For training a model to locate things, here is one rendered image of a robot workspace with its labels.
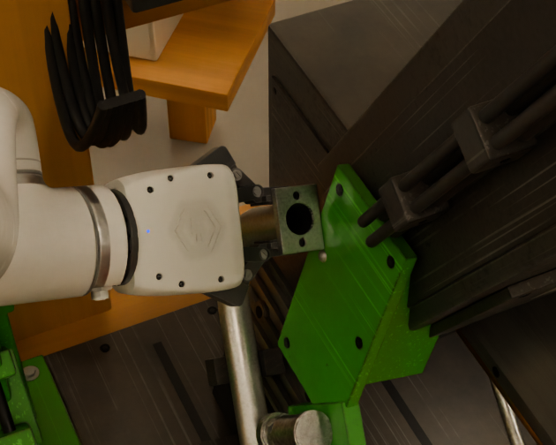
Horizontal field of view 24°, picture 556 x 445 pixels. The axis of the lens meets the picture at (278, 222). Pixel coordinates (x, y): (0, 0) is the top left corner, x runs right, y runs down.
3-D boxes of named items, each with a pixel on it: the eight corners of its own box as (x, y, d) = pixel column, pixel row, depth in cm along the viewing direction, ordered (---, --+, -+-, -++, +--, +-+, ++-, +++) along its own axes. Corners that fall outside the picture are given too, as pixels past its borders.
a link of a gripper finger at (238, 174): (238, 207, 104) (307, 199, 107) (234, 167, 104) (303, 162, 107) (219, 209, 107) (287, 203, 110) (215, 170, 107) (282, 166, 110)
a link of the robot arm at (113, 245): (104, 301, 94) (140, 297, 96) (92, 181, 94) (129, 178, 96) (60, 302, 101) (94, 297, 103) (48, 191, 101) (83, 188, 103)
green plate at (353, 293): (412, 422, 113) (493, 246, 100) (331, 440, 110) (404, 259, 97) (353, 330, 121) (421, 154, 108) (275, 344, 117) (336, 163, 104)
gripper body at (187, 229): (128, 305, 96) (256, 288, 102) (114, 168, 96) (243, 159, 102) (87, 305, 102) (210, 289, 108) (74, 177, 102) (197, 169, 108)
